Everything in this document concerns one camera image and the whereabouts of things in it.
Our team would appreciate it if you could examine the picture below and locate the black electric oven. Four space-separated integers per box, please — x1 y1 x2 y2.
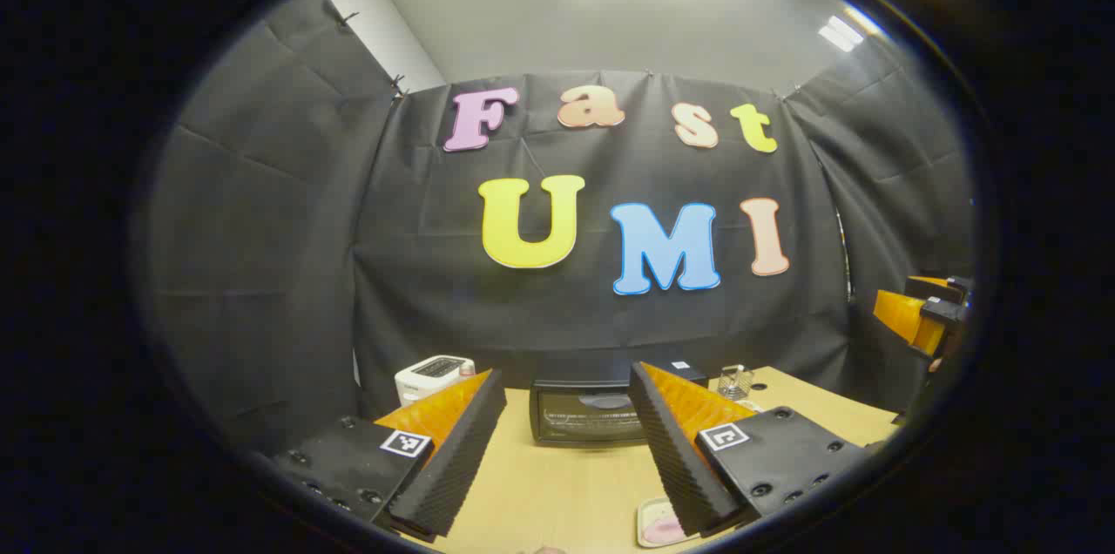
529 360 711 449

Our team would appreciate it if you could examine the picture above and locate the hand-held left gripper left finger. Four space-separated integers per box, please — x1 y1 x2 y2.
253 368 508 539

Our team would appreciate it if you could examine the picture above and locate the white toaster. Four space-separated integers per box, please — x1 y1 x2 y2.
395 355 476 407

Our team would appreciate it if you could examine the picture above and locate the black backdrop cloth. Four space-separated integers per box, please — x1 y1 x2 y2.
139 0 976 450

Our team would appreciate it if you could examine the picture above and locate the ceiling light panel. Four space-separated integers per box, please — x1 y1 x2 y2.
819 14 865 52

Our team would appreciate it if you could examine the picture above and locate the wire mesh basket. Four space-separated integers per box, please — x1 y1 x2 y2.
720 365 755 401

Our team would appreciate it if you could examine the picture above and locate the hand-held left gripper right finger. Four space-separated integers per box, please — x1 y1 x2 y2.
629 361 872 537

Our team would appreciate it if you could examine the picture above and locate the cream baking dish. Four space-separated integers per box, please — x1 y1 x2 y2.
636 497 698 548

